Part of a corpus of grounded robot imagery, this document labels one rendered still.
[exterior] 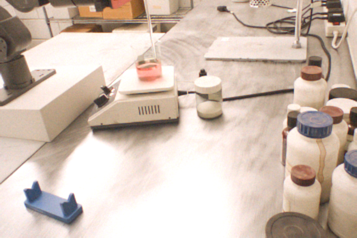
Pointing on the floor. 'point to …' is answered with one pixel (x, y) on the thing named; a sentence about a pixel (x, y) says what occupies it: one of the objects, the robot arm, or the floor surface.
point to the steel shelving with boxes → (126, 11)
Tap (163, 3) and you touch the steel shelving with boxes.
